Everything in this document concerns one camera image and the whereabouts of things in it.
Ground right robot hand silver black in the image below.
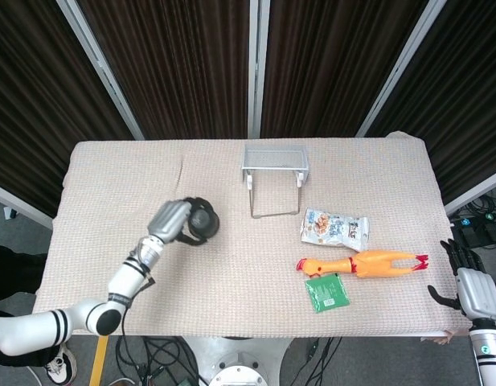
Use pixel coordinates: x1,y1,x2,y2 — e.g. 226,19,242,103
427,238,496,322

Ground dark brown curtain panel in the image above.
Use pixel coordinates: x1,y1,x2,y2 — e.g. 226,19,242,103
0,0,136,218
366,0,496,202
76,0,251,141
260,0,429,138

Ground yellow floor tape strip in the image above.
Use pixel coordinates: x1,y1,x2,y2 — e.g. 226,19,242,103
88,335,109,386

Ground person black trousers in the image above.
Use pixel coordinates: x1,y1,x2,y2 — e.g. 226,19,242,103
0,242,68,369

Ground grey aluminium frame post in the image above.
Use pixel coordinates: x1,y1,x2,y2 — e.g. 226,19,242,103
247,0,272,140
355,0,449,138
56,0,146,141
444,167,496,216
0,180,55,231

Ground white black sneaker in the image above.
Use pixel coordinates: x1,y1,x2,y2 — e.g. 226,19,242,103
44,341,78,385

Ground beige waffle tablecloth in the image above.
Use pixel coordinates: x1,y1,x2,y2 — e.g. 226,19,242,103
32,130,476,339

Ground silver mesh wire rack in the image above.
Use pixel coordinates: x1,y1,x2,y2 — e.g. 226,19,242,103
240,145,309,220

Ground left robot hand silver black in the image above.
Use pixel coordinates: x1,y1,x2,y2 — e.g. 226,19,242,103
146,195,216,247

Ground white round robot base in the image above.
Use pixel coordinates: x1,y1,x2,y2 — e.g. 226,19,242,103
178,336,293,386

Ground black floor cable tangle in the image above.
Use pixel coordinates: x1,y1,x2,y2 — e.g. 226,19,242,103
279,336,345,386
114,336,200,386

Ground yellow rubber chicken toy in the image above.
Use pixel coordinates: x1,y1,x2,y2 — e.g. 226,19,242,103
296,248,430,279

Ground black power strip green lights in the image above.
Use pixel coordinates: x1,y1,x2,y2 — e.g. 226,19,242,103
448,212,496,278

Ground white blue snack bag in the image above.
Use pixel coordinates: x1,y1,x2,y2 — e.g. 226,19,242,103
299,207,371,253

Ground green foil sachet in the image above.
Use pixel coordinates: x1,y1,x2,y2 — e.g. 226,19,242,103
304,272,350,313

